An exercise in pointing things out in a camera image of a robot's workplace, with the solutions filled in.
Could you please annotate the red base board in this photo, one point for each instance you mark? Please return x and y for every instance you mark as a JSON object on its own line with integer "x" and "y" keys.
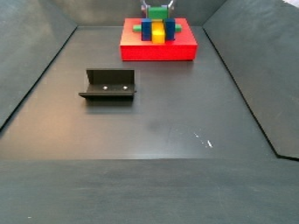
{"x": 138, "y": 50}

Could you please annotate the green U-shaped block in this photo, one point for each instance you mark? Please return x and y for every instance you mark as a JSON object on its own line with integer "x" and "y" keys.
{"x": 157, "y": 12}

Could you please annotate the black angle bracket fixture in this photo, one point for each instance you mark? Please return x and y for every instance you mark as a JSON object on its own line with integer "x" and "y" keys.
{"x": 110, "y": 84}

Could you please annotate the dark blue block left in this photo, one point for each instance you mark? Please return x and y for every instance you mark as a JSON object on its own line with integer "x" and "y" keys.
{"x": 146, "y": 29}

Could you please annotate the yellow long block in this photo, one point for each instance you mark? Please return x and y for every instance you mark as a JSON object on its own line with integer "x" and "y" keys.
{"x": 158, "y": 31}

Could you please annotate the dark blue block right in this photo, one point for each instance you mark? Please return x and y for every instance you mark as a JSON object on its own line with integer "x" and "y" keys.
{"x": 170, "y": 29}

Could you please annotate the dark blue block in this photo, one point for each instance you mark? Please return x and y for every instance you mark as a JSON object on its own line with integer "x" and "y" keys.
{"x": 146, "y": 29}
{"x": 170, "y": 29}

